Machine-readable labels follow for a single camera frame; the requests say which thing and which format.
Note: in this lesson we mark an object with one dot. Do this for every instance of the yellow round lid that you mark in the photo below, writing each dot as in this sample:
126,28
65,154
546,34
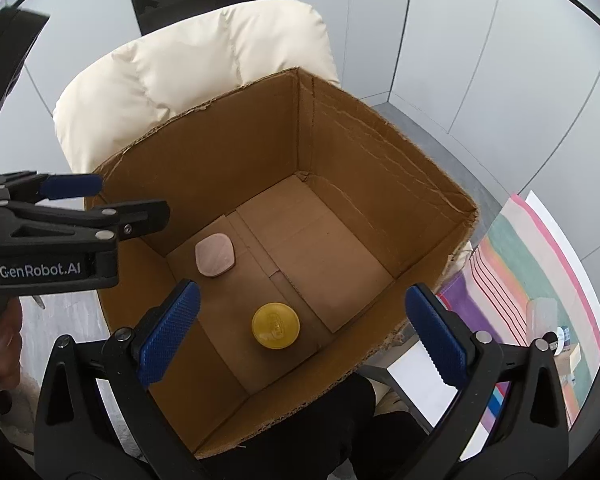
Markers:
275,325

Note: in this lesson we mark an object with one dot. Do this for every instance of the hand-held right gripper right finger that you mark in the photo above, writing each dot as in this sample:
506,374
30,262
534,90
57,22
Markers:
437,340

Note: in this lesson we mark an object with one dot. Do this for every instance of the white round tin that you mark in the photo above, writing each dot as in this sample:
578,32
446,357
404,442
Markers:
561,340

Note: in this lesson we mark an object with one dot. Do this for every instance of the cardboard box with cream cloth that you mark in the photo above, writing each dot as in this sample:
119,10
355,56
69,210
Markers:
180,75

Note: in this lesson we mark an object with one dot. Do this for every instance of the clear square plastic container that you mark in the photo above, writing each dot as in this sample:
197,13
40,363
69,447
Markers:
542,315

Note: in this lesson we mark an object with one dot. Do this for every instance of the striped colourful cloth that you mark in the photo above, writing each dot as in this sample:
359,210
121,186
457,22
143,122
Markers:
510,270

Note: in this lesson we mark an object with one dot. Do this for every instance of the light wooden box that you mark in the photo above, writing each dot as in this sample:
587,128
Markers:
574,357

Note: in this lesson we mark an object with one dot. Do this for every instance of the pink rounded square case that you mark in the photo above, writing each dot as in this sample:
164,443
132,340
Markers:
215,255

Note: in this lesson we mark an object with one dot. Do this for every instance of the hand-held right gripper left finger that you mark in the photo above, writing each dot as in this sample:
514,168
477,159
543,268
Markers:
170,335

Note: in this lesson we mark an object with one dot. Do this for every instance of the brown cardboard box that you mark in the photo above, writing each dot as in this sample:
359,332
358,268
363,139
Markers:
330,160

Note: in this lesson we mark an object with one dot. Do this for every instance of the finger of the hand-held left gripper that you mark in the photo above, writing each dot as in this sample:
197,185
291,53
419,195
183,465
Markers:
130,215
72,186

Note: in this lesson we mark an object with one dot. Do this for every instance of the person's left hand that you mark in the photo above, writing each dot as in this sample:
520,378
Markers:
7,355

